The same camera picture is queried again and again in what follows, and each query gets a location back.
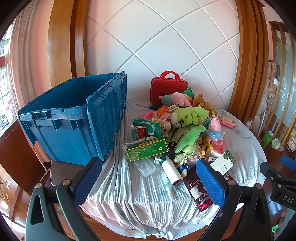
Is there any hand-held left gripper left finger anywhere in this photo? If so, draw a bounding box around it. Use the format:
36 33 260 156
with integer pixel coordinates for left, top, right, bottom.
25 156 103 241

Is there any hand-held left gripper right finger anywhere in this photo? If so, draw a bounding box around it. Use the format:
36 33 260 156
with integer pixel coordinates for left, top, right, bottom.
195 159 272 241

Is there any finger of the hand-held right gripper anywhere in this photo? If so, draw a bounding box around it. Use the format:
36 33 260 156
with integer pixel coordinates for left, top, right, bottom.
280 155 296 168
259 162 296 186

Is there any blue plastic storage crate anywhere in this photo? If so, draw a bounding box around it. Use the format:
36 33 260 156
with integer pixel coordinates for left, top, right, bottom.
18 71 127 166

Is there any clear plastic case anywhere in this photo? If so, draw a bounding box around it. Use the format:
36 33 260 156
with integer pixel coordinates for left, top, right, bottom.
134 158 157 178

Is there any green medicine box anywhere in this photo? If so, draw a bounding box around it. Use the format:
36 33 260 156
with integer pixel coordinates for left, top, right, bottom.
125 136 170 162

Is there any person's right hand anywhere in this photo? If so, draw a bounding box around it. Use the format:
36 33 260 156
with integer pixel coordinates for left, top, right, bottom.
277 207 289 238

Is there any dark red pouch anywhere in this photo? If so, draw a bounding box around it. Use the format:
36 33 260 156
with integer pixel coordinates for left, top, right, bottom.
184 167 233 212

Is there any white box dark green label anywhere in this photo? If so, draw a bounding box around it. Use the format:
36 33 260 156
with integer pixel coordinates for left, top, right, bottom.
210 149 236 175

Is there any green bin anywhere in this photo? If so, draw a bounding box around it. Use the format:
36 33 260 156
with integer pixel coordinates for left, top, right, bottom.
261 132 273 149

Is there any dark wooden stool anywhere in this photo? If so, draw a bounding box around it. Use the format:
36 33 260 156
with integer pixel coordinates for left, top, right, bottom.
45 160 88 186

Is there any pink and white packet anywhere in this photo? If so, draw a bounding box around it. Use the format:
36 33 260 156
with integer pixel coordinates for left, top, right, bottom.
209 140 226 154

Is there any white paper roll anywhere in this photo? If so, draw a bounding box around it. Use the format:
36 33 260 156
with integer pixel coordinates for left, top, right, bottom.
161 160 184 185

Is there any blue plastic toy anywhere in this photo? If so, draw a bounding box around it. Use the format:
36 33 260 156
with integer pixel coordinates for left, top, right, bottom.
205 129 223 141

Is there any flat green frog plush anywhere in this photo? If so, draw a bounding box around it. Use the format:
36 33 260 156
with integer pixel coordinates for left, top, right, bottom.
170 125 206 154

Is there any white crinkled sheet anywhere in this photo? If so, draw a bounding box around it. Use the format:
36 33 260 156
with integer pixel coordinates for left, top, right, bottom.
79 98 269 240

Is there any pink pig plush blue shirt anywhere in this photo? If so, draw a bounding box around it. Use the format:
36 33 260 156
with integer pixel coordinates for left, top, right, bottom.
205 117 226 142

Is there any red and white box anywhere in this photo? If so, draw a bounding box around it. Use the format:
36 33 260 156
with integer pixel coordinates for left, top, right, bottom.
130 125 147 141

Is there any rolled patterned fabric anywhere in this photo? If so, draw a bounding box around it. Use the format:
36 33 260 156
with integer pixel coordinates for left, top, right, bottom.
255 60 280 137

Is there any large green frog plush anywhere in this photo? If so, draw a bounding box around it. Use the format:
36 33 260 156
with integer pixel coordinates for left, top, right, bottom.
171 107 210 128

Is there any white bottle tan cap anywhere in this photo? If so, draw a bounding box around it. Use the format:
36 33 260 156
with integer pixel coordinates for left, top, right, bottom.
151 118 171 131

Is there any green wet wipes pack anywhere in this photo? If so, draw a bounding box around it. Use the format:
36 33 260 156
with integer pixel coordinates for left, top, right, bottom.
133 118 162 137

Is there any brown bear plush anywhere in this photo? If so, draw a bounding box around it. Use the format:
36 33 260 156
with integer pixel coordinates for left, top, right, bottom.
192 93 216 115

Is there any pink tissue pack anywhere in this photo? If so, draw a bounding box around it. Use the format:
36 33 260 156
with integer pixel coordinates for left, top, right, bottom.
139 111 155 121

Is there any orange plush toy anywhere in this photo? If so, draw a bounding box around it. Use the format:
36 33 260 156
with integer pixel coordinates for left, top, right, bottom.
156 105 173 116

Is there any pink and green pig plush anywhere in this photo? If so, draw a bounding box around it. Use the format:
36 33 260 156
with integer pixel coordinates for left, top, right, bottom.
161 92 192 107

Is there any wooden frosted glass partition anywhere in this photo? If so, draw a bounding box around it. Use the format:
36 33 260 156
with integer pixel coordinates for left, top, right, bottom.
269 21 296 139

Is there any small green frog plush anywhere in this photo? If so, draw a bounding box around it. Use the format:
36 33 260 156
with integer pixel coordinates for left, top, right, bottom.
182 87 196 98

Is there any red toy suitcase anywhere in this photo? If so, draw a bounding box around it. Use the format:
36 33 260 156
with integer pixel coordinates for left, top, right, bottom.
150 71 188 107

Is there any window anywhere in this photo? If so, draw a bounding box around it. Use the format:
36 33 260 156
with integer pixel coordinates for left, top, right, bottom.
0 30 19 132

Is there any pink curtain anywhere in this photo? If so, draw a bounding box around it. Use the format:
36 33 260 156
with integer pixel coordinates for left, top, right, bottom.
9 0 55 112

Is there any curved wooden frame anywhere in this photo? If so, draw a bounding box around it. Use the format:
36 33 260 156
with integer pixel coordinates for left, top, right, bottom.
47 0 89 87
228 0 270 123

